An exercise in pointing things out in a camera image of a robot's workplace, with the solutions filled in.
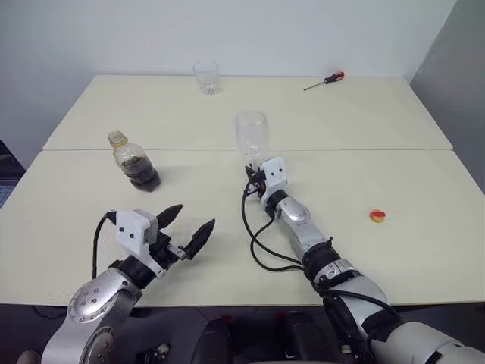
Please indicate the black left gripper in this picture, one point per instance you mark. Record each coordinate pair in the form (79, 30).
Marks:
(163, 250)

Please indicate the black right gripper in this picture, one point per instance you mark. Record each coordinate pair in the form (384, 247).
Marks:
(257, 187)

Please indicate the clear wine glass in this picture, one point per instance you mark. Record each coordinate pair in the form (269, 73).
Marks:
(251, 132)

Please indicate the clear bottle with dark drink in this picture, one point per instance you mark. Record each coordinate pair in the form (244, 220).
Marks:
(138, 170)

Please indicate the red and yellow bottle cap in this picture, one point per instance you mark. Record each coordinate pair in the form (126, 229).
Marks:
(377, 217)

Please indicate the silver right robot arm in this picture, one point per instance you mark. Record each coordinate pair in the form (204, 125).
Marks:
(303, 227)

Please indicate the clear glass tumbler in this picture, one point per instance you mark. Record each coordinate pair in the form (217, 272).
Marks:
(206, 79)

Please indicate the dark rounded shape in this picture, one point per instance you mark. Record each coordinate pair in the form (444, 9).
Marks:
(218, 341)

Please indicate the red and black screwdriver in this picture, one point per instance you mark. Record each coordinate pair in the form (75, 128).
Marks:
(335, 76)

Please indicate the dark open laptop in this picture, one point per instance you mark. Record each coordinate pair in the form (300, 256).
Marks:
(7, 163)

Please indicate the brown rounded object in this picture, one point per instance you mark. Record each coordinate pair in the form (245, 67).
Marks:
(29, 358)

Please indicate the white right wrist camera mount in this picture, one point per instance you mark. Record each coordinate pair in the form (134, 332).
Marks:
(274, 174)

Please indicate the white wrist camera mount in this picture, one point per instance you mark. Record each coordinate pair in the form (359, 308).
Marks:
(130, 227)
(274, 174)

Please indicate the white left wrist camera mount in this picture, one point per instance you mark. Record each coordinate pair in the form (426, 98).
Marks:
(130, 227)

